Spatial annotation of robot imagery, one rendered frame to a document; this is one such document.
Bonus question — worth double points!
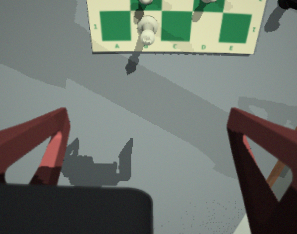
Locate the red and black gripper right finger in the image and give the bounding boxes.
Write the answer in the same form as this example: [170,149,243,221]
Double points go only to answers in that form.
[227,108,297,234]

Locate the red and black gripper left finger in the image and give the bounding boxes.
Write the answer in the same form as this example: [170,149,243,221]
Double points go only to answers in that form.
[0,107,71,185]

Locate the green and cream chessboard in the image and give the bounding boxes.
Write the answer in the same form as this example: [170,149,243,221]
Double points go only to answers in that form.
[87,0,266,54]

